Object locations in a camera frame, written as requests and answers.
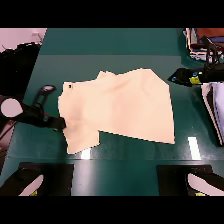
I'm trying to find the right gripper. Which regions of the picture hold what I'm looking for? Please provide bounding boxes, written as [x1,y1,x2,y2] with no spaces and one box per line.
[167,67,203,88]

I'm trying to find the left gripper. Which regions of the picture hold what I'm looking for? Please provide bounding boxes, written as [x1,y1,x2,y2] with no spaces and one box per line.
[42,113,67,132]

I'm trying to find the cream T-shirt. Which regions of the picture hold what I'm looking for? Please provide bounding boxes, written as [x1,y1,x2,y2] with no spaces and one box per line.
[57,68,176,155]

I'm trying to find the heap of clothes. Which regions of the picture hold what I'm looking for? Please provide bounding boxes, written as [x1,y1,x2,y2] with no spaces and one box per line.
[182,27,224,63]

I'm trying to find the black garment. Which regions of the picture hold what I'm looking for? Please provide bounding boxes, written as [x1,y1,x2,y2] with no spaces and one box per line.
[0,42,42,102]

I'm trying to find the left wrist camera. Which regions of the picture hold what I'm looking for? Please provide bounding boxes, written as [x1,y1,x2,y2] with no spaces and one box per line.
[32,84,57,108]

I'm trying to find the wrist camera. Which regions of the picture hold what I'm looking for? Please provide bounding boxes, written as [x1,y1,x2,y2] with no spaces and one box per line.
[201,35,221,70]
[32,84,57,108]

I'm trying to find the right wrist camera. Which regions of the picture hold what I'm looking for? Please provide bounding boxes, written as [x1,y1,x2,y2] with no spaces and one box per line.
[201,35,221,70]

